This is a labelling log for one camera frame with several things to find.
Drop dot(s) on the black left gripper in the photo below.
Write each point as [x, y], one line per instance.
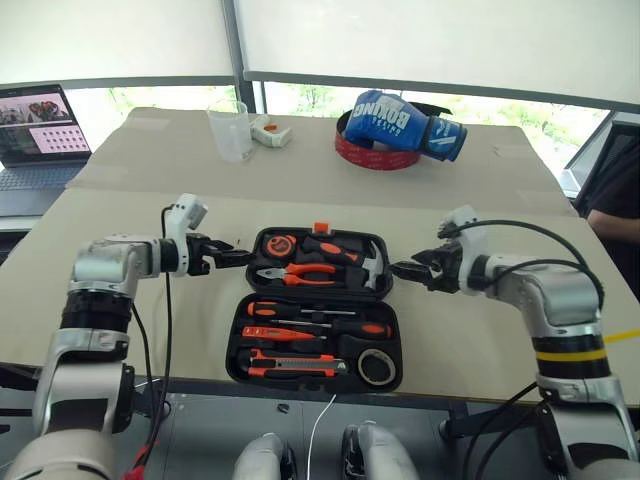
[200, 257]

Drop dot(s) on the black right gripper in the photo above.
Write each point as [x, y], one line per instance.
[447, 272]

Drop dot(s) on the orange voltage tester pen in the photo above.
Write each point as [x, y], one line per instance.
[270, 332]

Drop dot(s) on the black electrical tape roll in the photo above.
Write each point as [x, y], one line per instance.
[364, 371]

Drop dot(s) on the black tool case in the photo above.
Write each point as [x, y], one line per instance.
[310, 345]

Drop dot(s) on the orange black utility knife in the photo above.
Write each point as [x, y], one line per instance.
[295, 364]

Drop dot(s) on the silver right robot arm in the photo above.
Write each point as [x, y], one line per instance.
[565, 295]

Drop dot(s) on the person's bare forearm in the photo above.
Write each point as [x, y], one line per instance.
[617, 225]

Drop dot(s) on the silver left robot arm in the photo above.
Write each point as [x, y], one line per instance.
[105, 260]

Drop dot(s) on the orange black tape measure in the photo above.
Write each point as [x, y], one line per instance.
[280, 246]

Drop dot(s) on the clear plastic measuring cup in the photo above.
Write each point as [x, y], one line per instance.
[230, 135]

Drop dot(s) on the white handheld device orange button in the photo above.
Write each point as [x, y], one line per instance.
[270, 135]

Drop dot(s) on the blue boxing glove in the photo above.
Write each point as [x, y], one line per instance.
[390, 122]

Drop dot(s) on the small black floor object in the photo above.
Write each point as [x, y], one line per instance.
[283, 408]

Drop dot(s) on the grey rounded robot leg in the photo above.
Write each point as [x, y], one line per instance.
[375, 452]
[260, 457]

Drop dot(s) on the person in black shirt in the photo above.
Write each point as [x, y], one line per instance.
[620, 185]

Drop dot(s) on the white roller blind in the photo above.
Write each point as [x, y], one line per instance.
[440, 40]
[110, 35]

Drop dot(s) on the open laptop computer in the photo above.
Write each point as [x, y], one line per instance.
[35, 125]

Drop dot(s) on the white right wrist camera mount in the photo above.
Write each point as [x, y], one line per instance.
[472, 250]

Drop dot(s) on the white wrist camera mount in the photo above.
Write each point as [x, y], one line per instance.
[472, 250]
[187, 212]

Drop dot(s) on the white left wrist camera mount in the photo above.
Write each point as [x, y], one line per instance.
[187, 212]

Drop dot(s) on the black table leg frame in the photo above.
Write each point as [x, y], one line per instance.
[490, 420]

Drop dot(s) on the grey window frame post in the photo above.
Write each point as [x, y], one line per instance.
[242, 55]

